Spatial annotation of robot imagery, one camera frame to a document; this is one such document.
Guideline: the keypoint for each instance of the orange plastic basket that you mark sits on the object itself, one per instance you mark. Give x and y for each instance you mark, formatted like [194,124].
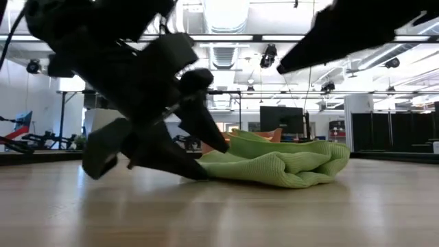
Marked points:
[274,135]

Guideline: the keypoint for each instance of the red storage shelf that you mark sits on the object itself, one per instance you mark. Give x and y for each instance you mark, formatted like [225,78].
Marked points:
[337,135]

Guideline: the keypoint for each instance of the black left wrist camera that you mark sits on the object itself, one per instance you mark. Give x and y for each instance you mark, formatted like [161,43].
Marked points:
[104,147]

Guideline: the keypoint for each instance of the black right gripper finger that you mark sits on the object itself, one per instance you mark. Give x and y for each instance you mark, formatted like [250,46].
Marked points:
[343,34]

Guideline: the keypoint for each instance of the white room column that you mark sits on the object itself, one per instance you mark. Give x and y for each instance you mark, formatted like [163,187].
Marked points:
[358,111]

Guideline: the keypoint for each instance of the black ceiling spotlight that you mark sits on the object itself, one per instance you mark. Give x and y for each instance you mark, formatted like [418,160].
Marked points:
[328,87]
[268,56]
[33,66]
[392,62]

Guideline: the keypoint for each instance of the green microfiber towel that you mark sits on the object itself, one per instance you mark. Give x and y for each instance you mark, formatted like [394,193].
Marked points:
[281,164]

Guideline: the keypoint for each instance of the white hexagonal plant pot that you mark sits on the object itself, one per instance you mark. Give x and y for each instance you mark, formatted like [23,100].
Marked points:
[99,120]

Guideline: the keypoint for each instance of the small green plant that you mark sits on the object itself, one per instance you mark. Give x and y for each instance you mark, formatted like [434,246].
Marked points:
[80,141]

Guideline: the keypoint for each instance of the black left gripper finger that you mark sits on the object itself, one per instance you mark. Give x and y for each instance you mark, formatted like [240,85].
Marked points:
[161,154]
[202,120]

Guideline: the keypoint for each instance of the black room cabinets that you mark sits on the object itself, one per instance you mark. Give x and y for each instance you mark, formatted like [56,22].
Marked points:
[394,132]

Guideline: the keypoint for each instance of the black background robot arm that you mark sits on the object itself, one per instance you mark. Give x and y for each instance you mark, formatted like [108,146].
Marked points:
[41,139]

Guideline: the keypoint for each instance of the blue and red panel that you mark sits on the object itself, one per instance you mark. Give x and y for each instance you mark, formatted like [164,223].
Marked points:
[20,125]

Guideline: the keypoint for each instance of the black overhead crossbar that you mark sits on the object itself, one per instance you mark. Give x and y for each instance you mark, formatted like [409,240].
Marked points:
[240,38]

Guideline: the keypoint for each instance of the black computer monitor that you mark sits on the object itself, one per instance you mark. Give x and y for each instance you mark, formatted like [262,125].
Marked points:
[279,120]

